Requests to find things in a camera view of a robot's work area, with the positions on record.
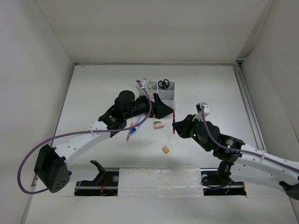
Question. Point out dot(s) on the metal rail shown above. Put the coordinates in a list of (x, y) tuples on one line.
[(248, 106), (159, 182)]

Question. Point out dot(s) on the metal front rail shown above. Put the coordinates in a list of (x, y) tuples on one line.
[(159, 182)]

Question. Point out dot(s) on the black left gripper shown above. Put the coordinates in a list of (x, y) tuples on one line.
[(159, 109)]

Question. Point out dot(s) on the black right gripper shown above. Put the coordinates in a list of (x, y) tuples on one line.
[(182, 127)]

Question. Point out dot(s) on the red pen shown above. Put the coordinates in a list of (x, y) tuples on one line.
[(173, 117), (129, 131)]

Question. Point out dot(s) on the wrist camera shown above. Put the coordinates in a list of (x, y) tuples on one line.
[(202, 111), (145, 82)]

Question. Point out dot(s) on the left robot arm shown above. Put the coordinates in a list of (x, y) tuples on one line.
[(56, 167)]

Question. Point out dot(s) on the pink white stapler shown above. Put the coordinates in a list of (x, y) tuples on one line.
[(158, 125)]

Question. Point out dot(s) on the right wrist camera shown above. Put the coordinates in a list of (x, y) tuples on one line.
[(202, 111)]

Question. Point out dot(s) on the clear blue glue bottle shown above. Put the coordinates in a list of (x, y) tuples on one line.
[(138, 124)]

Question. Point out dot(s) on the black handled scissors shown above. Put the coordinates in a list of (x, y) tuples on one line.
[(163, 84)]

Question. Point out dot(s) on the white right organizer bin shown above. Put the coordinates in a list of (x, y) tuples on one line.
[(167, 96)]

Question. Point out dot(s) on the metal rail right side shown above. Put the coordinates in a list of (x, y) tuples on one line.
[(248, 106)]

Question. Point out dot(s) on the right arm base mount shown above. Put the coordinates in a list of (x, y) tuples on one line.
[(217, 181)]

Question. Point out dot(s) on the yellow eraser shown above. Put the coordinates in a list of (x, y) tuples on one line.
[(165, 149)]

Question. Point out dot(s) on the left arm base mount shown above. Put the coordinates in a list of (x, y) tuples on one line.
[(105, 183)]

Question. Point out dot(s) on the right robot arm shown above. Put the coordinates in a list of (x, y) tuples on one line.
[(240, 162)]

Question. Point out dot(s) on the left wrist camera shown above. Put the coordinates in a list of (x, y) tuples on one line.
[(145, 82)]

